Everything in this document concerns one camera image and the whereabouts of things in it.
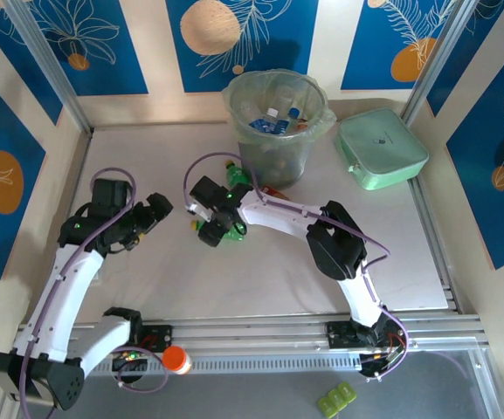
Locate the large green bottle yellow cap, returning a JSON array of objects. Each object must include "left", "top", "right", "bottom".
[{"left": 191, "top": 220, "right": 248, "bottom": 244}]

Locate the small green soda bottle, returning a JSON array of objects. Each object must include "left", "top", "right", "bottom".
[{"left": 224, "top": 159, "right": 255, "bottom": 189}]

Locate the red-label orange drink bottle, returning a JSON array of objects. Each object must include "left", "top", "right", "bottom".
[{"left": 260, "top": 184, "right": 288, "bottom": 201}]

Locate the blue-label bottle white cap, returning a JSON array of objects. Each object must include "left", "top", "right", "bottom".
[{"left": 249, "top": 108, "right": 280, "bottom": 134}]

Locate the grey translucent waste bin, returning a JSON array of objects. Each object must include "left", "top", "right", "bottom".
[{"left": 227, "top": 72, "right": 329, "bottom": 191}]

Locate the pale green bin liner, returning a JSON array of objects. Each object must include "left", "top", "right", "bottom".
[{"left": 221, "top": 68, "right": 338, "bottom": 145}]

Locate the orange-capped pill bottle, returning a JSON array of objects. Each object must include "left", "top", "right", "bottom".
[{"left": 161, "top": 345, "right": 193, "bottom": 376}]

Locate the mint green zip case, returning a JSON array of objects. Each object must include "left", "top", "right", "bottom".
[{"left": 333, "top": 107, "right": 431, "bottom": 192}]

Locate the lime green segmented case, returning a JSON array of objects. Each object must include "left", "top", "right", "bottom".
[{"left": 318, "top": 381, "right": 358, "bottom": 416}]

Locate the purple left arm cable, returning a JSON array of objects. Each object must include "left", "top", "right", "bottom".
[{"left": 15, "top": 168, "right": 168, "bottom": 419}]

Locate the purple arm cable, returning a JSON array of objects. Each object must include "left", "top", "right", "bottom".
[
  {"left": 183, "top": 150, "right": 410, "bottom": 381},
  {"left": 15, "top": 168, "right": 168, "bottom": 419}
]

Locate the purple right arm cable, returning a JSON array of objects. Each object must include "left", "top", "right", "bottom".
[{"left": 183, "top": 150, "right": 410, "bottom": 381}]

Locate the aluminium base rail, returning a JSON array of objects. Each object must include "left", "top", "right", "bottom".
[{"left": 17, "top": 312, "right": 484, "bottom": 361}]

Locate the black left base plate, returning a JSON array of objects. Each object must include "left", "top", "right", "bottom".
[{"left": 140, "top": 325, "right": 175, "bottom": 354}]

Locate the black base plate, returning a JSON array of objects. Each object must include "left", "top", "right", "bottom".
[
  {"left": 324, "top": 321, "right": 410, "bottom": 350},
  {"left": 140, "top": 325, "right": 175, "bottom": 354}
]

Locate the grey slotted cable duct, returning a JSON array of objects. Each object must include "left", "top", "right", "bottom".
[{"left": 89, "top": 353, "right": 364, "bottom": 377}]

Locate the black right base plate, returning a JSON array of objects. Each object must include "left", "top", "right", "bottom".
[{"left": 324, "top": 321, "right": 410, "bottom": 350}]

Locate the black electronics bracket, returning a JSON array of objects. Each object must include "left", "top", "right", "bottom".
[
  {"left": 111, "top": 352, "right": 150, "bottom": 385},
  {"left": 358, "top": 348, "right": 410, "bottom": 381}
]

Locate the aluminium frame post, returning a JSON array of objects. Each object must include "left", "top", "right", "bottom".
[
  {"left": 4, "top": 0, "right": 94, "bottom": 136},
  {"left": 402, "top": 0, "right": 482, "bottom": 127}
]

